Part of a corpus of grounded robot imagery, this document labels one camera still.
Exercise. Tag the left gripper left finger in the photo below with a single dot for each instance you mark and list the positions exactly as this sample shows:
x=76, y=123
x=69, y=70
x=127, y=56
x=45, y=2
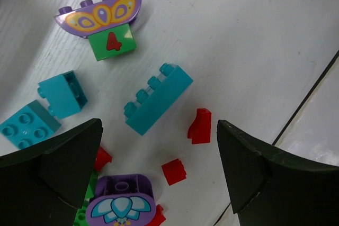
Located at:
x=45, y=184

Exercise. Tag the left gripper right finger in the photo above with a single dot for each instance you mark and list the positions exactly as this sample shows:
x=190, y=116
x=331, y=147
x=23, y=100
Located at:
x=269, y=186

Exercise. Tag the long blue lego brick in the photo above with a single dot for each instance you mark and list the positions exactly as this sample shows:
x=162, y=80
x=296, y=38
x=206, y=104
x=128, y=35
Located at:
x=152, y=102

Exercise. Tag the green number four lego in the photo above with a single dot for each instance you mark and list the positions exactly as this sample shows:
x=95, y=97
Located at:
x=112, y=42

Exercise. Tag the purple butterfly arch lego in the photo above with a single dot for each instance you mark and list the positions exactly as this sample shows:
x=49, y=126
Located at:
x=92, y=18

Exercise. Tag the green plate lego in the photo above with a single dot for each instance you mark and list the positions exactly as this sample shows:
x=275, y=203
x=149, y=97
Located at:
x=80, y=218

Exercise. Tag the blue square lego stud-up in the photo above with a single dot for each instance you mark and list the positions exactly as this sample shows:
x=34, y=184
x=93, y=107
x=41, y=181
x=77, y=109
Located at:
x=29, y=125

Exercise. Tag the red flat lego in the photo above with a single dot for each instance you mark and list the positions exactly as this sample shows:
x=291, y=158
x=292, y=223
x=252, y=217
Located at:
x=102, y=158

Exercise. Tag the purple lotus flower lego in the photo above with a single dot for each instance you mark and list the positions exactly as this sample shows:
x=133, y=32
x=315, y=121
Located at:
x=122, y=200

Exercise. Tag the red curved lego right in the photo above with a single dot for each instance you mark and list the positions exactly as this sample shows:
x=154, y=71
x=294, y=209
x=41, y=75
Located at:
x=199, y=131

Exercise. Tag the red curved lego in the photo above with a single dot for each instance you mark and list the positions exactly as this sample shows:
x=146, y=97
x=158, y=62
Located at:
x=159, y=217
x=199, y=131

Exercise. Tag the blue square lego tilted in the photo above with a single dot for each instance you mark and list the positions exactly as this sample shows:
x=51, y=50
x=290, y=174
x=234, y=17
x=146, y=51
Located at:
x=64, y=94

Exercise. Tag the small red cube lego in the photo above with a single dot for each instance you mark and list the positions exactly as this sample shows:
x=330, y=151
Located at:
x=174, y=171

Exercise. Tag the red curved lego left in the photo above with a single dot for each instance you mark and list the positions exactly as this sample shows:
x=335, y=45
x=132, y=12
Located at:
x=159, y=217

